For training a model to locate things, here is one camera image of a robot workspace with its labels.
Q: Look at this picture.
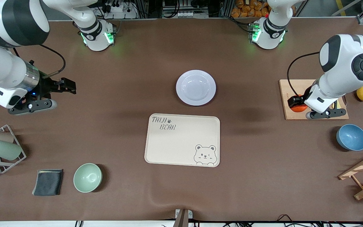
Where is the orange fruit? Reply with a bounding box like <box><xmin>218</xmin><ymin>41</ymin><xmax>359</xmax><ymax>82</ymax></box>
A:
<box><xmin>290</xmin><ymin>95</ymin><xmax>308</xmax><ymax>113</ymax></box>

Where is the pale blue round plate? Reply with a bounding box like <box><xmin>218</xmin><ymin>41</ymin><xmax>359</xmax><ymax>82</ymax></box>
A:
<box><xmin>176</xmin><ymin>70</ymin><xmax>216</xmax><ymax>106</ymax></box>

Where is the wooden cutting board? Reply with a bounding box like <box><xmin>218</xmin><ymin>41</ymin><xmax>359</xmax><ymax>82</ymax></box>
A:
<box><xmin>279</xmin><ymin>79</ymin><xmax>349</xmax><ymax>120</ymax></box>

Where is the blue bowl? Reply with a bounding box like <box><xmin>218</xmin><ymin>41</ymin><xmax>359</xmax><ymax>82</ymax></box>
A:
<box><xmin>336</xmin><ymin>124</ymin><xmax>363</xmax><ymax>151</ymax></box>

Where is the mint green cup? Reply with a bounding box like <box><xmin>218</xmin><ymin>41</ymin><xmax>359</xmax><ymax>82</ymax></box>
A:
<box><xmin>0</xmin><ymin>140</ymin><xmax>22</xmax><ymax>161</ymax></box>

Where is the pale green bowl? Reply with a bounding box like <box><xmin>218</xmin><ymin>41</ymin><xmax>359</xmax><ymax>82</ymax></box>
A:
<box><xmin>73</xmin><ymin>163</ymin><xmax>103</xmax><ymax>193</ymax></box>

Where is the white power strip with plugs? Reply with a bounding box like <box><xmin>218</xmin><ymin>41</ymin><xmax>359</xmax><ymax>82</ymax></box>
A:
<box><xmin>101</xmin><ymin>0</ymin><xmax>138</xmax><ymax>19</ymax></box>

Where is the dark grey folded cloth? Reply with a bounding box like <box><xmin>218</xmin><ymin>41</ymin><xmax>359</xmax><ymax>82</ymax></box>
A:
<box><xmin>32</xmin><ymin>169</ymin><xmax>64</xmax><ymax>196</ymax></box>

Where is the bag of oranges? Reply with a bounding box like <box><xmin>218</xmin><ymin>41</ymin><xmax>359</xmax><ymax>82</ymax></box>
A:
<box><xmin>231</xmin><ymin>0</ymin><xmax>272</xmax><ymax>18</ymax></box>

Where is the cream bear print tray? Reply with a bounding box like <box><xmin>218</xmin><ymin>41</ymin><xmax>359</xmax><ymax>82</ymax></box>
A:
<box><xmin>144</xmin><ymin>113</ymin><xmax>221</xmax><ymax>167</ymax></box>

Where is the long white power strip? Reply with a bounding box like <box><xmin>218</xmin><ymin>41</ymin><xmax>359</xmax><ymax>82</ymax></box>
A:
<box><xmin>163</xmin><ymin>10</ymin><xmax>209</xmax><ymax>18</ymax></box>

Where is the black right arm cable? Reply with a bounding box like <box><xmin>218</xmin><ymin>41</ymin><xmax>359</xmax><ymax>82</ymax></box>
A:
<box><xmin>13</xmin><ymin>44</ymin><xmax>66</xmax><ymax>78</ymax></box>

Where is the grey wire cup rack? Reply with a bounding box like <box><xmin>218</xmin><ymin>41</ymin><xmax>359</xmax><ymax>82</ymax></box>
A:
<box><xmin>0</xmin><ymin>125</ymin><xmax>27</xmax><ymax>174</ymax></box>

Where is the metal table clamp bracket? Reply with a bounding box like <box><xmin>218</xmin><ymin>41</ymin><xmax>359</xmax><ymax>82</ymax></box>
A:
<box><xmin>173</xmin><ymin>209</ymin><xmax>193</xmax><ymax>227</ymax></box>

